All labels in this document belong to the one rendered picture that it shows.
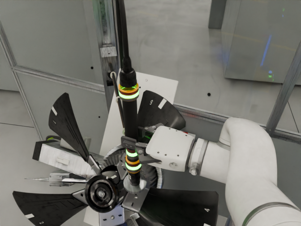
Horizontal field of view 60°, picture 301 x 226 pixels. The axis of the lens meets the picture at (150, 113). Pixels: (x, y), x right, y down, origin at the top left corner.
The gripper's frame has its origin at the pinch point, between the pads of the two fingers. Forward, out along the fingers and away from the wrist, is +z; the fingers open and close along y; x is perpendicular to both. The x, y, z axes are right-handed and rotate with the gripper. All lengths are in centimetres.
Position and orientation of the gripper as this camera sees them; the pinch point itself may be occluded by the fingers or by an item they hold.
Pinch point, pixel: (132, 136)
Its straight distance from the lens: 66.8
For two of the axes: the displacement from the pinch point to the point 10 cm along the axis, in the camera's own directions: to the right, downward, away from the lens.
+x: 0.1, -7.5, -6.6
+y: 3.7, -6.1, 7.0
